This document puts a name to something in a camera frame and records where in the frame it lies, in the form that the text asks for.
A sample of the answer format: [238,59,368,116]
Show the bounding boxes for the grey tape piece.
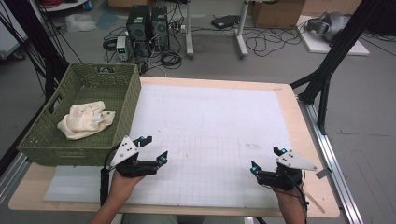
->
[315,167,333,180]

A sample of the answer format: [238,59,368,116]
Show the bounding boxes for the grey headset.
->
[305,11,351,43]

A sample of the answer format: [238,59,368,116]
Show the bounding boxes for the clear plastic bag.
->
[64,13,98,34]

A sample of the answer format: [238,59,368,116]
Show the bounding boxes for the slim black computer tower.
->
[150,6,171,52]

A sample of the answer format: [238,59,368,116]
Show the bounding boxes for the coiled black cable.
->
[160,50,183,70]

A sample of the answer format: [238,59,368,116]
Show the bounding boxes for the loose black floor cables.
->
[244,25,310,59]

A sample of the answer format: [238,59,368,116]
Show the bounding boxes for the white floor board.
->
[296,15,371,57]

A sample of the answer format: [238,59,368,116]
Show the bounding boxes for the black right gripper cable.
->
[261,172,310,224]

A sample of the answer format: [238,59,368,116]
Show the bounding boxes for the person's left hand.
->
[106,169,147,203]

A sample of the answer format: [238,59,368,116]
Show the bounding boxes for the flat black device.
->
[210,14,241,30]

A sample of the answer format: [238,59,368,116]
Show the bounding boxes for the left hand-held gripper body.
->
[110,134,161,179]

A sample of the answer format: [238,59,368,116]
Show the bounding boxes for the thin wooden stick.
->
[303,189,327,215]

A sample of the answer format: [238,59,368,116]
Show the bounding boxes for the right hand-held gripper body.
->
[257,149,319,191]

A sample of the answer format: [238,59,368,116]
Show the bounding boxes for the person's right hand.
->
[273,186,306,210]

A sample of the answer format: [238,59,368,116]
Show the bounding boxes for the black metal stand frame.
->
[0,0,71,105]
[289,0,387,136]

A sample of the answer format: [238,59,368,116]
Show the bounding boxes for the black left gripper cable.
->
[99,143,121,207]

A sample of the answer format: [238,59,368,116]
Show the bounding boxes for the aluminium rail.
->
[0,151,33,204]
[298,98,364,224]

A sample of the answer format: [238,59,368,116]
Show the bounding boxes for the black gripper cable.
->
[99,143,121,207]
[261,172,310,224]

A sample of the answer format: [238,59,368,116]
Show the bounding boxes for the small white power unit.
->
[116,35,129,62]

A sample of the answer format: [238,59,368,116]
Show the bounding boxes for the brown cardboard box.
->
[250,0,306,30]

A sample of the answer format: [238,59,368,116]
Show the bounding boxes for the large black computer tower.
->
[126,5,153,58]

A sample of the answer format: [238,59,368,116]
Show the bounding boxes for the green woven basket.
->
[17,63,142,167]

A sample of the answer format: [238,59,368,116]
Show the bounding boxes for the cream cloth with egg print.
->
[56,100,117,141]

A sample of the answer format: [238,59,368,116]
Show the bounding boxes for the white desk frame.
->
[185,0,250,61]

